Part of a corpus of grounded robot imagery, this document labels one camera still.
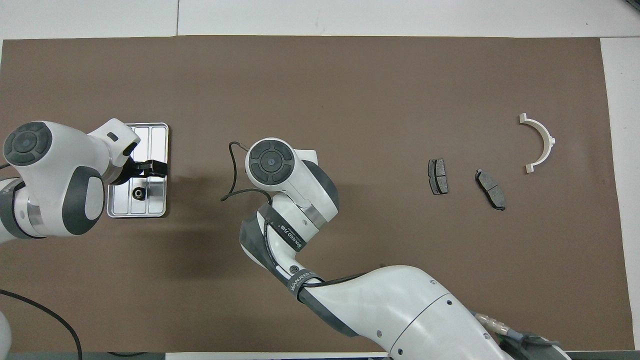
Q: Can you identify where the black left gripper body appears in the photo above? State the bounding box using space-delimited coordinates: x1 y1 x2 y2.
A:
107 156 147 185

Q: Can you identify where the grey cable connector plug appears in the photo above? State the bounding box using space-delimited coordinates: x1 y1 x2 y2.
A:
474 311 562 351

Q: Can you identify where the dark grey curved brake pad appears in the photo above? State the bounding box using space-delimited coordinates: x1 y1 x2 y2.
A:
474 168 507 211

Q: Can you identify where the white curved plastic bracket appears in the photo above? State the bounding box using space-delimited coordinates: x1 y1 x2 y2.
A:
518 113 556 174

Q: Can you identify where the dark grey rectangular brake pad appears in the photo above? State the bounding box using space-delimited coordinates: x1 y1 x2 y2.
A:
428 158 450 196

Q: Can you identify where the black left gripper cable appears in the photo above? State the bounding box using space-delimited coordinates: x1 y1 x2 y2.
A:
0 289 83 360

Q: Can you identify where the silver metal tray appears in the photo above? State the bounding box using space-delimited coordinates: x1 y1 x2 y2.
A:
106 122 170 219

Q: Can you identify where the brown table mat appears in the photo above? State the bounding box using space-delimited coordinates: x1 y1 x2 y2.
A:
0 35 635 353

